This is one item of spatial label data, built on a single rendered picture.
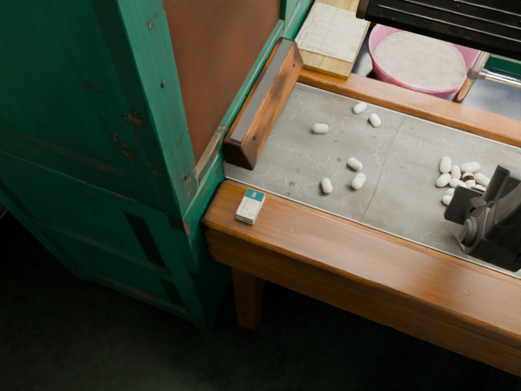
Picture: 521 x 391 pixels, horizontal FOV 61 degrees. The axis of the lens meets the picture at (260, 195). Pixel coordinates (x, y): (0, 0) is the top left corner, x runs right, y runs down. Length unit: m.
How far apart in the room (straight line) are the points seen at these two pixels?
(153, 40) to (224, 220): 0.42
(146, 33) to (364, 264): 0.53
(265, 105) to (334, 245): 0.29
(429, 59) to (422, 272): 0.57
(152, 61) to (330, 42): 0.67
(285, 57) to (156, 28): 0.49
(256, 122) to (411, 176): 0.34
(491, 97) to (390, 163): 0.40
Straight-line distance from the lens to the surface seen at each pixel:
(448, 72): 1.18
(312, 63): 1.06
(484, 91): 1.27
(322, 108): 1.02
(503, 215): 0.65
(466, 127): 1.06
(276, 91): 0.90
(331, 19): 1.18
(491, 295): 0.87
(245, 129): 0.81
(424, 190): 0.94
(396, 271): 0.82
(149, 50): 0.49
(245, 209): 0.81
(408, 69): 1.17
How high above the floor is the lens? 1.50
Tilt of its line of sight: 60 degrees down
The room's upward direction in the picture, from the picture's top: 2 degrees clockwise
